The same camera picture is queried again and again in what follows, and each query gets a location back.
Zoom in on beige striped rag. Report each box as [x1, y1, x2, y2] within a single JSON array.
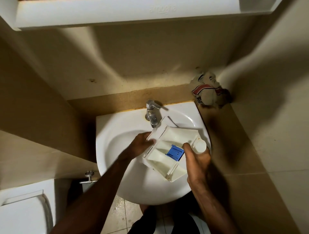
[[189, 71, 232, 107]]

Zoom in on person's right forearm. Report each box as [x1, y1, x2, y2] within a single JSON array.
[[191, 183, 239, 234]]

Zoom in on white ceramic sink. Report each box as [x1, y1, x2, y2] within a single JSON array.
[[96, 101, 212, 206]]

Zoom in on person's left forearm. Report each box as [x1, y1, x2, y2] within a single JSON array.
[[49, 154, 138, 234]]

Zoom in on person's left hand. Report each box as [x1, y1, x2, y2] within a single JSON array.
[[125, 132, 156, 161]]

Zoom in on chrome faucet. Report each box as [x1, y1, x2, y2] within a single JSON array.
[[145, 99, 162, 128]]

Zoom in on white detergent drawer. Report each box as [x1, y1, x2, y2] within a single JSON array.
[[142, 116, 207, 183]]

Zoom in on white mirror cabinet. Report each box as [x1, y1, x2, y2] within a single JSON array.
[[0, 0, 283, 31]]

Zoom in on person's right hand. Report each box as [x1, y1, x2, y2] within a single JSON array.
[[182, 142, 212, 192]]

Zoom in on person's black shorts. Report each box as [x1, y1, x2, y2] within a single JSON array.
[[128, 205, 211, 234]]

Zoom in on metal toilet paper holder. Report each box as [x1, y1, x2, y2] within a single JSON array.
[[80, 170, 98, 193]]

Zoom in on white cabinet side shelf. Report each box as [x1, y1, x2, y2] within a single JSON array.
[[239, 0, 283, 14]]

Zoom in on white toilet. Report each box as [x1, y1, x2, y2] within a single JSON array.
[[0, 179, 73, 234]]

